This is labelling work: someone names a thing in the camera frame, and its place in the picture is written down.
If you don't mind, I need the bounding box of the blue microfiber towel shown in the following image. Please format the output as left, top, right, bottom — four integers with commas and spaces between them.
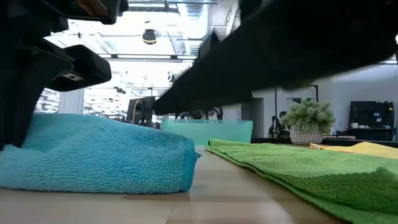
0, 113, 201, 195

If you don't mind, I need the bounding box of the black aluminium table frame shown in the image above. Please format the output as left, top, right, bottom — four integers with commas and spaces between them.
251, 138, 398, 149

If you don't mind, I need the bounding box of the green microfiber towel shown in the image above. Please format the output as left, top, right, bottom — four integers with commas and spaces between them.
205, 138, 398, 224

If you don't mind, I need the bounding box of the teal translucent plastic basket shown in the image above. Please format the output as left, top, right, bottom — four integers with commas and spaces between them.
161, 119, 254, 147

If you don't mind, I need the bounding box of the yellow microfiber towel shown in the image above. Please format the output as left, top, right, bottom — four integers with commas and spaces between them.
309, 141, 398, 161

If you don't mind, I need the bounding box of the black background computer monitor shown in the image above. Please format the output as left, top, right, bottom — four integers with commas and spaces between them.
126, 95, 156, 126

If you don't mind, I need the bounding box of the black background stand frame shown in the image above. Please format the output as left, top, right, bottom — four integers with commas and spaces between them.
274, 83, 319, 138

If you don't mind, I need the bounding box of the artificial green potted plant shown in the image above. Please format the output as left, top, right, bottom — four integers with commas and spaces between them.
280, 97, 338, 147

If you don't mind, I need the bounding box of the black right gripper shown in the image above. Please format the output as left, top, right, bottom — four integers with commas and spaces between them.
237, 0, 398, 91

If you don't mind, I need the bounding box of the black overhead camera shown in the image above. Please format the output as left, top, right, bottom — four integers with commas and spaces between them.
141, 28, 157, 45

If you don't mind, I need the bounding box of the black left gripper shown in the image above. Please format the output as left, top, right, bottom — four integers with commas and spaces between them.
0, 0, 113, 151

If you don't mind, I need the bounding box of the person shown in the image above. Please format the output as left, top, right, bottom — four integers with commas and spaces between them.
272, 110, 292, 139

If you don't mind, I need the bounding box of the black storage cabinet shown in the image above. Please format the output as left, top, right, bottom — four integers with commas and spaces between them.
348, 100, 397, 142

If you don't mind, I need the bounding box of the white building pillar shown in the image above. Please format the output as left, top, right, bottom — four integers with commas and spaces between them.
58, 88, 85, 115

